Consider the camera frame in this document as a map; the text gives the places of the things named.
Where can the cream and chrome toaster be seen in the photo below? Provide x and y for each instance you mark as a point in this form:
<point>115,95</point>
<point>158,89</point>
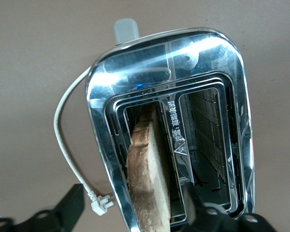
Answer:
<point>207,60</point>

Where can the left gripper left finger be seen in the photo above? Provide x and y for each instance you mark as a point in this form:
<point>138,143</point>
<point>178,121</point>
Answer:
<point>62,212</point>

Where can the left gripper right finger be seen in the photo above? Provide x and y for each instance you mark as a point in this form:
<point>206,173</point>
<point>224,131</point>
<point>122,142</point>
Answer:
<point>207,220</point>

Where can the toasted bread slice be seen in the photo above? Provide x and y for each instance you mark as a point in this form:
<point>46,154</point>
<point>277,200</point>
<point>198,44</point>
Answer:
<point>147,181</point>

